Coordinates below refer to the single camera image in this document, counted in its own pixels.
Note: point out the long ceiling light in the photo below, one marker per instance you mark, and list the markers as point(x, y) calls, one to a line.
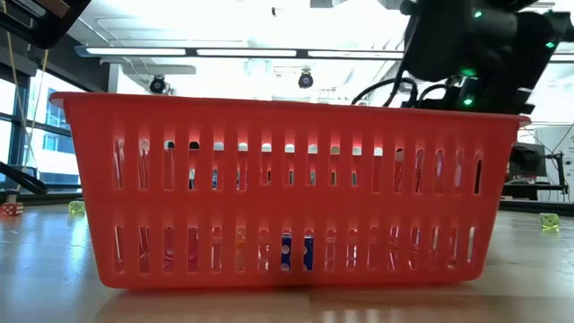
point(134, 52)

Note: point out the black ceiling spotlight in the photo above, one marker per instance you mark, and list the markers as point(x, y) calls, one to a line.
point(158, 85)
point(305, 80)

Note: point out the yellow-green translucent die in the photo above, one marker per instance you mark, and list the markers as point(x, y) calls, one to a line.
point(76, 206)
point(549, 220)

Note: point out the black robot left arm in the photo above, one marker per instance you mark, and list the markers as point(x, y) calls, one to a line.
point(45, 38)

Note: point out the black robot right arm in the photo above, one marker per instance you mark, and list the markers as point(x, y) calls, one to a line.
point(493, 36)

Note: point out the blue die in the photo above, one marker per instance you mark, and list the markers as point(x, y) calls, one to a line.
point(286, 251)

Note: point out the red plastic slotted basket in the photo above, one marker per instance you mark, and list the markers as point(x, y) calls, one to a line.
point(287, 206)

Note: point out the black monitor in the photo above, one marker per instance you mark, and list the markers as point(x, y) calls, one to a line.
point(527, 161)

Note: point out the red translucent die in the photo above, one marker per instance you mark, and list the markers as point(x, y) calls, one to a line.
point(11, 209)

